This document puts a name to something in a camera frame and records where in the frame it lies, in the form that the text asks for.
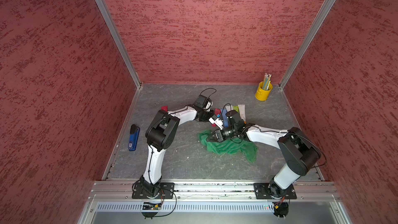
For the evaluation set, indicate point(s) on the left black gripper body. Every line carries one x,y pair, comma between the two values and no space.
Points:
206,115

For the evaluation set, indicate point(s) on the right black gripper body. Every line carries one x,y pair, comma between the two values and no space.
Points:
226,133

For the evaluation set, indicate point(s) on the green microfiber cloth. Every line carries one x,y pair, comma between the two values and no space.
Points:
230,146

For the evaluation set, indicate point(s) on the red pink tube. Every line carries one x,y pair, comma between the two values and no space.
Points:
217,113

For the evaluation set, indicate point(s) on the blue tube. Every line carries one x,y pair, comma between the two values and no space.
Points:
224,118

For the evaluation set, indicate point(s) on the white tube orange cap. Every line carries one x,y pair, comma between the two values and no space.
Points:
242,112

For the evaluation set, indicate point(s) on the dark red tube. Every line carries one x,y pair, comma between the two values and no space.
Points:
164,108

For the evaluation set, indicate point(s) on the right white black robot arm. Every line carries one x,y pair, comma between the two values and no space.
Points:
299,152

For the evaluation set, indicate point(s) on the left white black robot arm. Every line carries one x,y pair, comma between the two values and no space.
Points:
160,135

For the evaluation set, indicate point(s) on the yellow cup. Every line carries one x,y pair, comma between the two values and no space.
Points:
261,94

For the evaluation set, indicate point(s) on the blue stapler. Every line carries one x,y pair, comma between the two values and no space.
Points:
133,137

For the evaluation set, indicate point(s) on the bundle of pencils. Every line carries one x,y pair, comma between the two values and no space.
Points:
266,81

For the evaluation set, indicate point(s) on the left corner aluminium profile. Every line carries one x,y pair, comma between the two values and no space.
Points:
118,41

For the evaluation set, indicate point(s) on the corner aluminium profile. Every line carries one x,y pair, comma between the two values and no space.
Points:
118,41
315,26

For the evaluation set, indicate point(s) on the right corner aluminium profile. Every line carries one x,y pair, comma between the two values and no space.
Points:
315,26

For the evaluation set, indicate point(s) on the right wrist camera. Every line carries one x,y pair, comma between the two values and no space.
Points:
231,119

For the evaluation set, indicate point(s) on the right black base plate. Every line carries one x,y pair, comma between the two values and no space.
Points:
263,192

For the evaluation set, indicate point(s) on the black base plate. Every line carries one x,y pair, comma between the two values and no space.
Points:
158,191
263,192

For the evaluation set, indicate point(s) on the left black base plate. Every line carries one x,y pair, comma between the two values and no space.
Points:
158,191

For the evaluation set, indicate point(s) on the right controller board with cables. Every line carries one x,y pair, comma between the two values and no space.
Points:
281,208

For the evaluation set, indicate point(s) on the controller board with cables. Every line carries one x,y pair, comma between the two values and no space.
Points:
151,210
281,208

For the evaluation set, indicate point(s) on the left controller board with cables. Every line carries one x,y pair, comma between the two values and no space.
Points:
151,210

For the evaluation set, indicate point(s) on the aluminium front rail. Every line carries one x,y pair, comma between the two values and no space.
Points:
206,190

